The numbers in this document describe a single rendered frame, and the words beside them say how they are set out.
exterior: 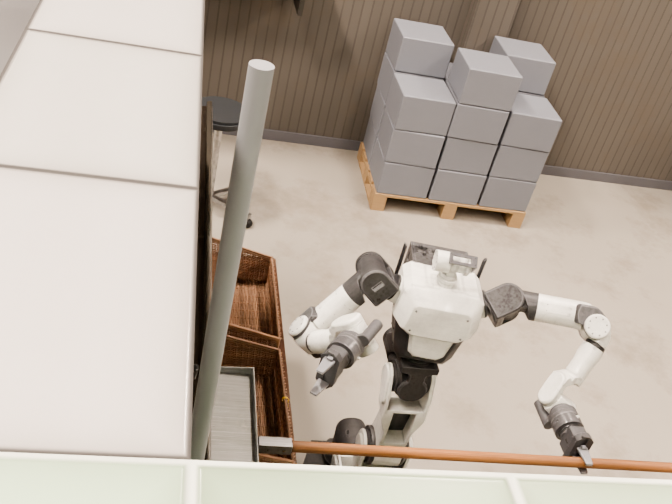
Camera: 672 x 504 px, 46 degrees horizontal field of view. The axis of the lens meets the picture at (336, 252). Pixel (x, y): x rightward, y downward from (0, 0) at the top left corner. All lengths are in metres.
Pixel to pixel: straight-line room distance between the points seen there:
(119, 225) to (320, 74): 5.61
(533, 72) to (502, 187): 0.81
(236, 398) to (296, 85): 3.97
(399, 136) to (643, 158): 2.58
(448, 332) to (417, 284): 0.18
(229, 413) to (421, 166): 3.47
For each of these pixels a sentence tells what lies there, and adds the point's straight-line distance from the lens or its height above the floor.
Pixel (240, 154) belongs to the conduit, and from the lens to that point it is 0.51.
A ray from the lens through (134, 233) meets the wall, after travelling 0.32.
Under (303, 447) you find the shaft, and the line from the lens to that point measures 2.13.
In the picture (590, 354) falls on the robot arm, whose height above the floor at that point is 1.34.
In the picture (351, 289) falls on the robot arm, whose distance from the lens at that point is 2.46.
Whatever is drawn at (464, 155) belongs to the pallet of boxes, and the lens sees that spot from 5.44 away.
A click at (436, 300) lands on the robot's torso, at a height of 1.38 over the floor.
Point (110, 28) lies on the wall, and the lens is 0.51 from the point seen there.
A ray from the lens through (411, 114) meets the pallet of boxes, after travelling 5.21.
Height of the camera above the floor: 2.79
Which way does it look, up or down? 34 degrees down
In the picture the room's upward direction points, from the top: 15 degrees clockwise
